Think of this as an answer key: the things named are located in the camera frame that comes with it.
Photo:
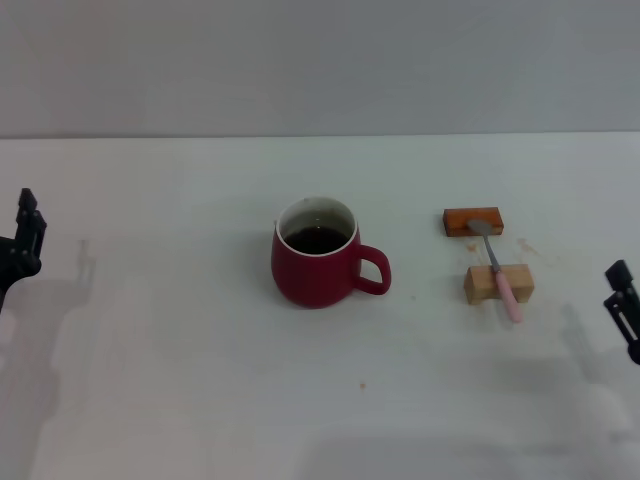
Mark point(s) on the dark orange wooden block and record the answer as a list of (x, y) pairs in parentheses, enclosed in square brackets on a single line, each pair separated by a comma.
[(457, 222)]

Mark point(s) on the red ceramic coffee cup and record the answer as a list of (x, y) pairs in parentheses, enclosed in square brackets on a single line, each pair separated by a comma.
[(310, 280)]

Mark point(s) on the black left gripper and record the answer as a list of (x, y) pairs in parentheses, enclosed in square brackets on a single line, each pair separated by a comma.
[(6, 265)]

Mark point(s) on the light wooden bridge block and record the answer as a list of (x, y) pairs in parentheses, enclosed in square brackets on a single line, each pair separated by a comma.
[(480, 284)]

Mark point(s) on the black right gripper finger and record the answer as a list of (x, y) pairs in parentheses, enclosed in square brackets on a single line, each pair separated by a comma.
[(625, 312)]

